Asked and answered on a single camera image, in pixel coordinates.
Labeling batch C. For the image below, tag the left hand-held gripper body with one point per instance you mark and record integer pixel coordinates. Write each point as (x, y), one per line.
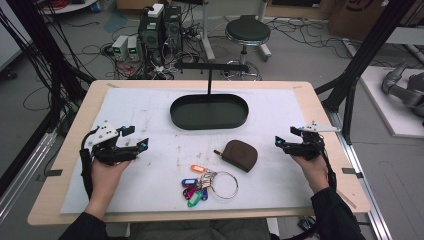
(106, 151)

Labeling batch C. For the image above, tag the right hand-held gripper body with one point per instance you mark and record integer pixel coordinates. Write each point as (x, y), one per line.
(308, 148)

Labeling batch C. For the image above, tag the brown leather key pouch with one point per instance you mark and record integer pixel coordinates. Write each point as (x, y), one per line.
(240, 155)

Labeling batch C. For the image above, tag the black oval tray with hanger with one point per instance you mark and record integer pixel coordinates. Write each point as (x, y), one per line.
(210, 115)

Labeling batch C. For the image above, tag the person's right hand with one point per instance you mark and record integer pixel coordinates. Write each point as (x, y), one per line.
(315, 173)

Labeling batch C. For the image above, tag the person's left hand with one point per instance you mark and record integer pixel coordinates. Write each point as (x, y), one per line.
(106, 178)

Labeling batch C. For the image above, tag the white table mat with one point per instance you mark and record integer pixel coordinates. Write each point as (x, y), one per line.
(150, 173)

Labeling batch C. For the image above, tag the black tape piece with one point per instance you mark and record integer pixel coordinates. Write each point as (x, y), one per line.
(351, 172)
(53, 173)

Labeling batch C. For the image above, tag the grey bench power supply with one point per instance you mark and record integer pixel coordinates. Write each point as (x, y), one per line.
(133, 48)
(119, 46)

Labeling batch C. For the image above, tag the white platform board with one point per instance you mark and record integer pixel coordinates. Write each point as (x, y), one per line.
(383, 106)

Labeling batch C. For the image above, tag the black computer tower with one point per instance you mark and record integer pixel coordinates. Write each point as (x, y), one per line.
(173, 30)
(151, 40)

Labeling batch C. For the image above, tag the black round stool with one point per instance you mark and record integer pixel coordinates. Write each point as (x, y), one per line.
(248, 31)

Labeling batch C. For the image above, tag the white box on tower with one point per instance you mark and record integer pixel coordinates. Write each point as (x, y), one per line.
(156, 10)

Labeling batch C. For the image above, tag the grey metal desk leg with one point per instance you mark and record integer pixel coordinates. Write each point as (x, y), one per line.
(206, 33)

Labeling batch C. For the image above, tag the brown cardboard box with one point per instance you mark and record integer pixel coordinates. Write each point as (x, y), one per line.
(353, 16)

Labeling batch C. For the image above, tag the aluminium rail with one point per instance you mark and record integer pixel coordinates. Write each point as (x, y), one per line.
(363, 186)
(26, 173)

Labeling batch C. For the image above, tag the black metal frame post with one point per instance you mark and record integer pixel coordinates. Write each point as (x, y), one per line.
(366, 53)

